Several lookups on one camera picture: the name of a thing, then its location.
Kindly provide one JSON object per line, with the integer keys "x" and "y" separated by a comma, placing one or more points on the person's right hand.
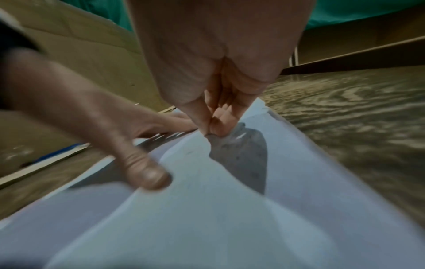
{"x": 216, "y": 39}

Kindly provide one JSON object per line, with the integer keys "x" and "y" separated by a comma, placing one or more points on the person's left hand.
{"x": 83, "y": 110}

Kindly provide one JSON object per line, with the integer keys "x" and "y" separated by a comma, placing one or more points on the white paper sheet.
{"x": 232, "y": 210}

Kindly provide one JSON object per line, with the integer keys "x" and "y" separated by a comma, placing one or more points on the blue pencil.
{"x": 54, "y": 155}

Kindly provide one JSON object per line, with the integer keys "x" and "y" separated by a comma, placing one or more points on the brown cardboard box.
{"x": 83, "y": 52}

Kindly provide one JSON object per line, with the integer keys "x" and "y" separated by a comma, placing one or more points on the green curtain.
{"x": 348, "y": 10}

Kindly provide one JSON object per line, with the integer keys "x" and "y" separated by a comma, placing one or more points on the tan wooden cabinet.
{"x": 358, "y": 36}

